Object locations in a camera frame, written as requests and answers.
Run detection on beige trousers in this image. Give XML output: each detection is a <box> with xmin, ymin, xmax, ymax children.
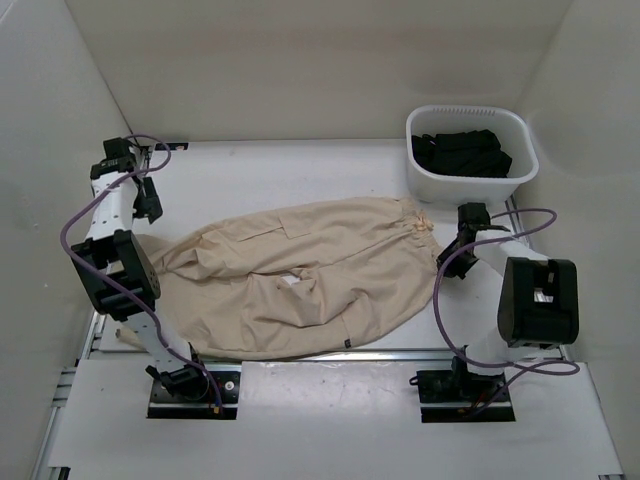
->
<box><xmin>139</xmin><ymin>197</ymin><xmax>441</xmax><ymax>360</ymax></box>

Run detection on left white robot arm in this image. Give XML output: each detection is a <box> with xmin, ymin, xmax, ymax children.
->
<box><xmin>70</xmin><ymin>138</ymin><xmax>211</xmax><ymax>401</ymax></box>

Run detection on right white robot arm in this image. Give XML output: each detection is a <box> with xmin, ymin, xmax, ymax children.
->
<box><xmin>433</xmin><ymin>226</ymin><xmax>579</xmax><ymax>400</ymax></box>

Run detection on black trousers in basket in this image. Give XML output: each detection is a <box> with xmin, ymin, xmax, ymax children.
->
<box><xmin>411</xmin><ymin>129</ymin><xmax>513</xmax><ymax>179</ymax></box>

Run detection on white plastic basket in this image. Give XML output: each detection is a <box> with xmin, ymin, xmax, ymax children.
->
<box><xmin>404</xmin><ymin>103</ymin><xmax>540</xmax><ymax>204</ymax></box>

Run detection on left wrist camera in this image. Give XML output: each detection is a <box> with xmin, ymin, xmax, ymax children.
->
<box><xmin>103</xmin><ymin>137</ymin><xmax>133</xmax><ymax>160</ymax></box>

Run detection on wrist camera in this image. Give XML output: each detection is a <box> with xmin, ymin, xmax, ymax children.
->
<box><xmin>457</xmin><ymin>202</ymin><xmax>491</xmax><ymax>230</ymax></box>
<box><xmin>103</xmin><ymin>137</ymin><xmax>133</xmax><ymax>160</ymax></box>

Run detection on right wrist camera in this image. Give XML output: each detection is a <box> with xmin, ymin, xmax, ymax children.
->
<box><xmin>457</xmin><ymin>202</ymin><xmax>491</xmax><ymax>230</ymax></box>

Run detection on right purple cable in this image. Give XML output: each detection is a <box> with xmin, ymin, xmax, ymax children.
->
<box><xmin>433</xmin><ymin>208</ymin><xmax>581</xmax><ymax>416</ymax></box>

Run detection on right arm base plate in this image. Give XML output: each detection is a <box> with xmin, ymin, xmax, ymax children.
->
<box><xmin>409</xmin><ymin>370</ymin><xmax>516</xmax><ymax>424</ymax></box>

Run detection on aluminium frame rail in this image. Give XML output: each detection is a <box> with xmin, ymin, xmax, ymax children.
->
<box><xmin>75</xmin><ymin>308</ymin><xmax>105</xmax><ymax>364</ymax></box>

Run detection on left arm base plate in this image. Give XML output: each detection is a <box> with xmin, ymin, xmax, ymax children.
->
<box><xmin>146</xmin><ymin>364</ymin><xmax>241</xmax><ymax>421</ymax></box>

